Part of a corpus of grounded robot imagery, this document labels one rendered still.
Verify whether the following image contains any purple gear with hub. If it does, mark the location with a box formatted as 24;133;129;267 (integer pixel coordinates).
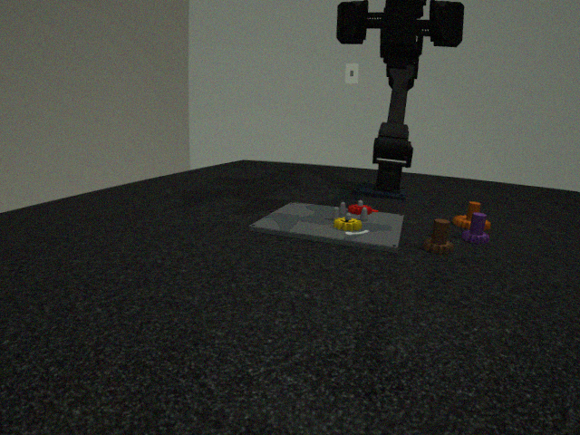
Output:
461;212;489;244

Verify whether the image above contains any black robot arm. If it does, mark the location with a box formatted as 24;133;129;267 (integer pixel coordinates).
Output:
372;0;427;194

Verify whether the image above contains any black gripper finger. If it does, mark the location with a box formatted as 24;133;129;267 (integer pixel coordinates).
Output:
429;0;453;43
346;0;369;40

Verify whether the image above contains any yellow gear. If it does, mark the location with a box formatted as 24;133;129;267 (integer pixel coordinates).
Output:
333;217;362;231

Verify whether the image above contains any red gear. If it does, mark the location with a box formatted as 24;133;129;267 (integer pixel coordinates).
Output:
347;204;372;215

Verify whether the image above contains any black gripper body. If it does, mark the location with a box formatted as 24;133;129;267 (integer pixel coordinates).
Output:
336;2;465;53

